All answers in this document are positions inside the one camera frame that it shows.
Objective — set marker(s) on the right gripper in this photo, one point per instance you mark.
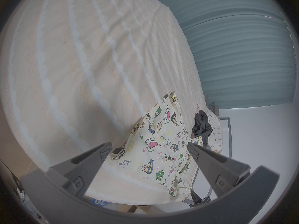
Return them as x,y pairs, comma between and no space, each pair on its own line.
203,201

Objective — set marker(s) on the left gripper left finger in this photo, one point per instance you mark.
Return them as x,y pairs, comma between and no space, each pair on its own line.
91,162

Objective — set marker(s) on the white printed pyjama top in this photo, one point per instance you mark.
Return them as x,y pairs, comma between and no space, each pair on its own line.
161,143

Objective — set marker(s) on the blue-green curtain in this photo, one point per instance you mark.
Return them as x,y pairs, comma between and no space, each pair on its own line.
233,43

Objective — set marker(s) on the pink garment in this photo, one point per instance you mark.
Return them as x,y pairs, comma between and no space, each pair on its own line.
197,108

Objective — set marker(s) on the bed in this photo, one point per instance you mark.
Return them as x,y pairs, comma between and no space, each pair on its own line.
81,78

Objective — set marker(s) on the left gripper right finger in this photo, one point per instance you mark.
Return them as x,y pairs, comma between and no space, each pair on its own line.
210,164

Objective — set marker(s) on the grey bedside table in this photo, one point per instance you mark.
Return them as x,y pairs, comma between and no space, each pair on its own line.
211,105

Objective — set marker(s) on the white printed pillow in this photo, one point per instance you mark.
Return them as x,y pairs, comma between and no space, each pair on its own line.
215,129

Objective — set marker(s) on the black garment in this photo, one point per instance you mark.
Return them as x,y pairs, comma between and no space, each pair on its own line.
202,125

